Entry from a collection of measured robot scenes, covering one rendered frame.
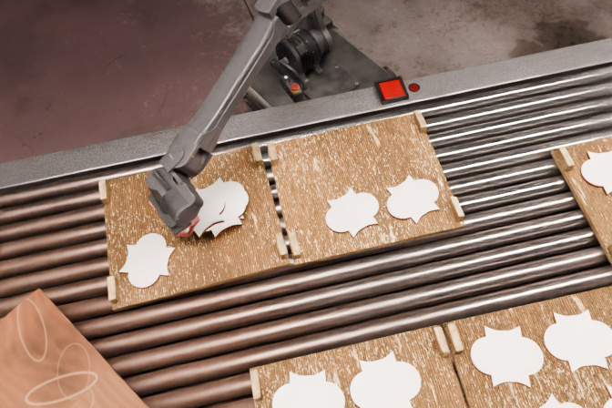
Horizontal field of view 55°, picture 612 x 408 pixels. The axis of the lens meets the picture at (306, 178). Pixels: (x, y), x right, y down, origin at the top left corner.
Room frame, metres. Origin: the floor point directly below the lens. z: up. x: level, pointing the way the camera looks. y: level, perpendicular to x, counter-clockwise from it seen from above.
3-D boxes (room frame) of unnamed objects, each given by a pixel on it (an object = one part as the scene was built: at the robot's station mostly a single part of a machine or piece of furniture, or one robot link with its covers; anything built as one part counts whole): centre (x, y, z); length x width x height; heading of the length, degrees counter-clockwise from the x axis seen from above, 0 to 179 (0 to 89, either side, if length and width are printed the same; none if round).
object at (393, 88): (1.06, -0.26, 0.92); 0.06 x 0.06 x 0.01; 7
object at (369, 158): (0.76, -0.13, 0.93); 0.41 x 0.35 x 0.02; 98
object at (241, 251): (0.71, 0.29, 0.93); 0.41 x 0.35 x 0.02; 100
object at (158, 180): (0.68, 0.30, 1.15); 0.07 x 0.06 x 0.07; 34
